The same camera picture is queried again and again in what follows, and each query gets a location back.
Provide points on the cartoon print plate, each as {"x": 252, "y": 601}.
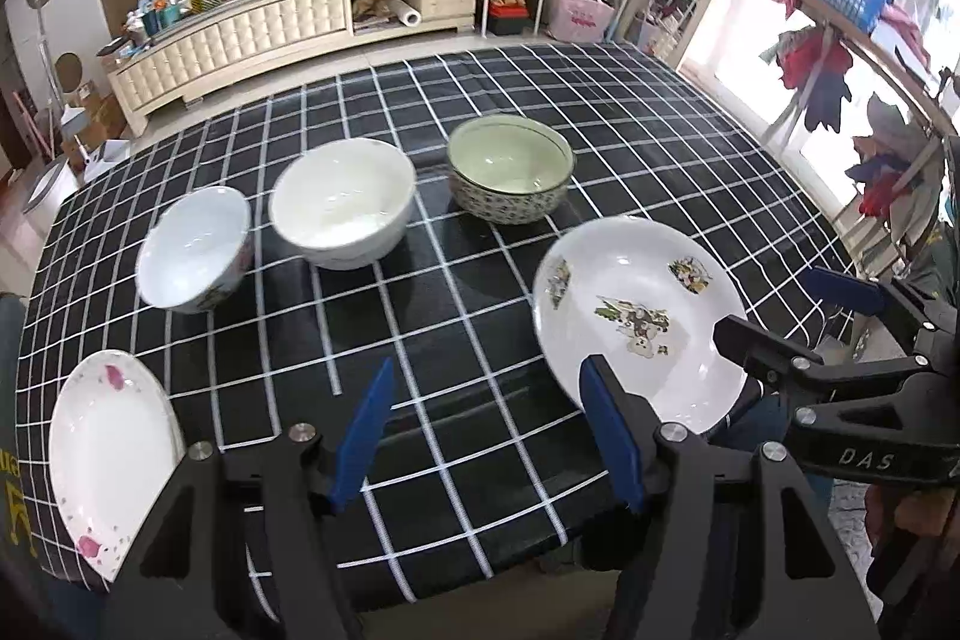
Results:
{"x": 647, "y": 298}

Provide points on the white bowl red emblem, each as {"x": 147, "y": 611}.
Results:
{"x": 197, "y": 253}

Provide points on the plain white bowl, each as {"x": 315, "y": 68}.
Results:
{"x": 344, "y": 204}

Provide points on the green patterned bowl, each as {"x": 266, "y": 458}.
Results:
{"x": 508, "y": 169}

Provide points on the person's right hand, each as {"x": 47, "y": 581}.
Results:
{"x": 924, "y": 514}

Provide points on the black white grid tablecloth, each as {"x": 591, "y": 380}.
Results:
{"x": 485, "y": 462}

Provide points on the pink flower plate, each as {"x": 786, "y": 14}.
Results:
{"x": 114, "y": 441}

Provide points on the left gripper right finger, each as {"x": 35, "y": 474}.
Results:
{"x": 623, "y": 426}

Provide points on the cream tufted tv cabinet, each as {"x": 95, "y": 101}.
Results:
{"x": 246, "y": 38}

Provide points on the grey crown cushion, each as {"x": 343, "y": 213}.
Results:
{"x": 18, "y": 550}

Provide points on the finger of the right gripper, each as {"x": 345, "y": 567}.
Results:
{"x": 845, "y": 291}
{"x": 778, "y": 364}

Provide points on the pink gift bag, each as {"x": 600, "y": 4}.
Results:
{"x": 580, "y": 21}

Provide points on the white paper roll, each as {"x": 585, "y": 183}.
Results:
{"x": 406, "y": 15}

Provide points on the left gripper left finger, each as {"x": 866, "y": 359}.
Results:
{"x": 356, "y": 451}

